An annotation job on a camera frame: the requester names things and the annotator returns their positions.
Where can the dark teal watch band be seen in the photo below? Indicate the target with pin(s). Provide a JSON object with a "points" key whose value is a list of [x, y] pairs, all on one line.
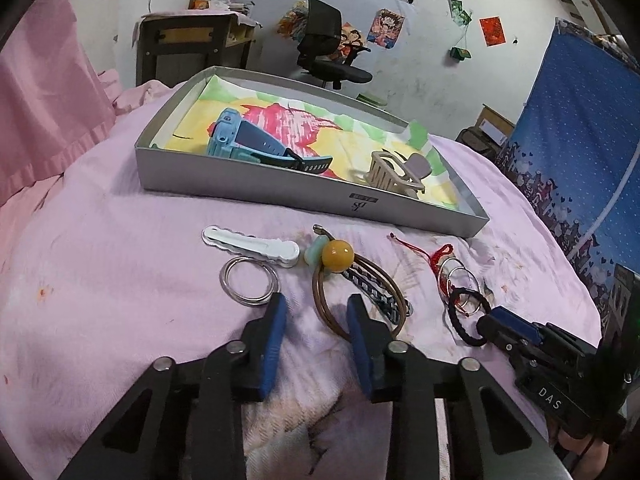
{"points": [[312, 165]]}

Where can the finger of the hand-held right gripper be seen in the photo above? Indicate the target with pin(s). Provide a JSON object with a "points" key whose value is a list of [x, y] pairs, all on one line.
{"points": [[500, 337], [515, 322]]}

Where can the thick silver bangle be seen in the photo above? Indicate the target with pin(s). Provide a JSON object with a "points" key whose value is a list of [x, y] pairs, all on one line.
{"points": [[226, 285]]}

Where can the cartoon face wall poster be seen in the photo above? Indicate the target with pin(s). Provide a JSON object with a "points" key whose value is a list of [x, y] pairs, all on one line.
{"points": [[386, 29]]}

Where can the green wall photos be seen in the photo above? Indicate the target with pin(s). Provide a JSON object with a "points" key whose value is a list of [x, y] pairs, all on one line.
{"points": [[459, 11]]}

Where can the person's right forearm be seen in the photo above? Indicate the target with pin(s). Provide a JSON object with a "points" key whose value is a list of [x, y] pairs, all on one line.
{"points": [[580, 460]]}

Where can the mint green pendant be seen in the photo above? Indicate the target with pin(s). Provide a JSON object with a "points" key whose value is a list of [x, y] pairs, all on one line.
{"points": [[315, 254]]}

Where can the black office chair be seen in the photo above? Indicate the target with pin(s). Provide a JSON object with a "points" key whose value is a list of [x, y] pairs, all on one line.
{"points": [[320, 25]]}

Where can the grey cardboard box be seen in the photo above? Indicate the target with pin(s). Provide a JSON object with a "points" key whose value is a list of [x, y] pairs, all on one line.
{"points": [[280, 187]]}

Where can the beige hair claw clip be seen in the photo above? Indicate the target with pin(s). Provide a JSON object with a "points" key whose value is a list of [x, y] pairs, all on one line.
{"points": [[382, 172]]}

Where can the pink curtain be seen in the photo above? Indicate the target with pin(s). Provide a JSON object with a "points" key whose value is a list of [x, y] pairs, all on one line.
{"points": [[45, 100]]}

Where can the blue printed cloth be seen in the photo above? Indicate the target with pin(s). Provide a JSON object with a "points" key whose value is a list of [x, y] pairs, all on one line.
{"points": [[575, 125]]}

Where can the large cartoon wall poster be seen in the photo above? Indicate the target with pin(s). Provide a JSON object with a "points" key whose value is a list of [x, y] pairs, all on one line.
{"points": [[289, 22]]}

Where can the grey purple hair clip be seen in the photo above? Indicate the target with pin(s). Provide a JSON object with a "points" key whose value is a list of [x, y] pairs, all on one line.
{"points": [[419, 165]]}

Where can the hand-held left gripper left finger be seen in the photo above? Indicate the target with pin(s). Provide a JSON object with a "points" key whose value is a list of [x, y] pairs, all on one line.
{"points": [[272, 340]]}

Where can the brown cardboard box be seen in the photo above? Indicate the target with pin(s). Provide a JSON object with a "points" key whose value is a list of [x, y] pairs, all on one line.
{"points": [[495, 125]]}

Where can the dark bag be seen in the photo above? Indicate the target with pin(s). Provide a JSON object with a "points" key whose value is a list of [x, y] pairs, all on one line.
{"points": [[472, 141]]}

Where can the red wall poster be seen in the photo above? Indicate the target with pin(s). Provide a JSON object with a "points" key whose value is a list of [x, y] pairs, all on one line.
{"points": [[492, 31]]}

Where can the white snap hair clip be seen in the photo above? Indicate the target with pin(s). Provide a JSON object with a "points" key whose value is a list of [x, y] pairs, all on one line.
{"points": [[250, 246]]}

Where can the wooden desk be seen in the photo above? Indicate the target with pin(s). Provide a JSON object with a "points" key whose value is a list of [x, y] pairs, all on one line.
{"points": [[190, 45]]}

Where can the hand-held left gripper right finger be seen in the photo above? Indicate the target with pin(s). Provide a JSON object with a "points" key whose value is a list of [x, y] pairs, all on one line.
{"points": [[357, 340]]}

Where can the green book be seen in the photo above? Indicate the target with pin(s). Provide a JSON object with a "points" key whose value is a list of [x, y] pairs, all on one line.
{"points": [[371, 100]]}

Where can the light blue smart watch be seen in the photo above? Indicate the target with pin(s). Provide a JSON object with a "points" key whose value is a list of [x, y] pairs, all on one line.
{"points": [[227, 132]]}

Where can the green hanging ornament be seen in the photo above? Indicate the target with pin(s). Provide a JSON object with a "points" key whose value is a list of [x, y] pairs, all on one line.
{"points": [[460, 53]]}

